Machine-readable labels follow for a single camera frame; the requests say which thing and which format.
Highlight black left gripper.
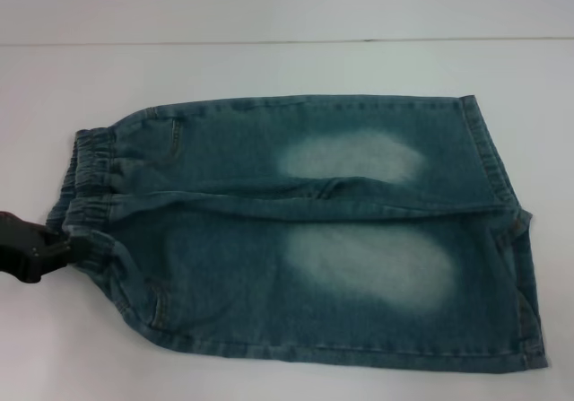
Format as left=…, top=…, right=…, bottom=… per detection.
left=0, top=209, right=75, bottom=286

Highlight blue denim shorts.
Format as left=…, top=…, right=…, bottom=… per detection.
left=44, top=94, right=546, bottom=370

